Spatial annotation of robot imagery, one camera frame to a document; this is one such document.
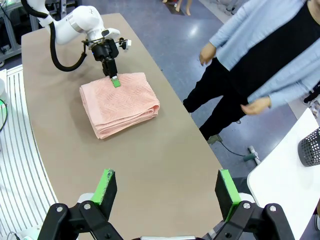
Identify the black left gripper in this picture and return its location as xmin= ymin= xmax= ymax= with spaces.
xmin=91 ymin=39 xmax=121 ymax=88

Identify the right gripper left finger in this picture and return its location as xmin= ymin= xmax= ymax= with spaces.
xmin=37 ymin=168 xmax=123 ymax=240

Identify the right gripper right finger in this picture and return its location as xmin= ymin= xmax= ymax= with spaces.
xmin=214 ymin=168 xmax=296 ymax=240

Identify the pink towel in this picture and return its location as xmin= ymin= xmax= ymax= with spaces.
xmin=79 ymin=72 xmax=161 ymax=140

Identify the person's left forearm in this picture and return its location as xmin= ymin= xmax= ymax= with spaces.
xmin=247 ymin=81 xmax=314 ymax=110

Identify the person's right forearm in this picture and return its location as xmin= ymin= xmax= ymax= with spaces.
xmin=208 ymin=4 xmax=253 ymax=56

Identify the person's left hand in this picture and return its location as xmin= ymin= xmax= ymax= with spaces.
xmin=240 ymin=96 xmax=272 ymax=116

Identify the person's right hand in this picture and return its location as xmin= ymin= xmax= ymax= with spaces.
xmin=199 ymin=42 xmax=217 ymax=66

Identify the white floor bar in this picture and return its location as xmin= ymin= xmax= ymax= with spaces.
xmin=247 ymin=145 xmax=262 ymax=165

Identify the white table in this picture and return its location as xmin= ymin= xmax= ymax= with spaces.
xmin=246 ymin=107 xmax=320 ymax=240

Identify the dark grey perforated basket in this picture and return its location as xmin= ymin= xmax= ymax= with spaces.
xmin=297 ymin=126 xmax=320 ymax=168

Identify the white ribbed platform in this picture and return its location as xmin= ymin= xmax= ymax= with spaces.
xmin=0 ymin=64 xmax=59 ymax=240

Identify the grey metal rack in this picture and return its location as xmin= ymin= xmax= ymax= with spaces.
xmin=0 ymin=0 xmax=33 ymax=63

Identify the person in blue cardigan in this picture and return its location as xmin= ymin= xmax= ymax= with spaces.
xmin=183 ymin=0 xmax=320 ymax=146

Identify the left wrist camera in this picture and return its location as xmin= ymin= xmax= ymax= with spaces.
xmin=116 ymin=37 xmax=128 ymax=51

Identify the black floor cable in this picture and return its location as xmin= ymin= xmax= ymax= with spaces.
xmin=216 ymin=138 xmax=249 ymax=158

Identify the black corrugated cable hose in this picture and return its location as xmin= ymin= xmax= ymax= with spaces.
xmin=21 ymin=0 xmax=88 ymax=73

